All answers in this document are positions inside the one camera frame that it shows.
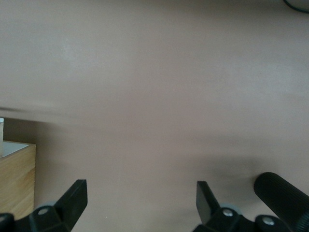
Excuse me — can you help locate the wooden drawer cabinet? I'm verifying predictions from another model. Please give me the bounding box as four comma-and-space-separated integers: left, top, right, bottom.
0, 144, 36, 219

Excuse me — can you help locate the white-fronted wooden drawer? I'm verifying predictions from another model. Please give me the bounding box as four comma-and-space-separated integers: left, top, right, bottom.
0, 117, 36, 159

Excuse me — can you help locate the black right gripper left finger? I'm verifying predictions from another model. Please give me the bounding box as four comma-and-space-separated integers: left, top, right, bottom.
28, 179, 87, 232

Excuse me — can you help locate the black cable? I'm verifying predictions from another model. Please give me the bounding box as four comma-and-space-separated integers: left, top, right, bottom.
281, 0, 309, 14

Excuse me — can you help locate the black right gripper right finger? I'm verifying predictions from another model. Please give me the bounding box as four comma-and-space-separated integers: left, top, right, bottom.
193, 181, 256, 232

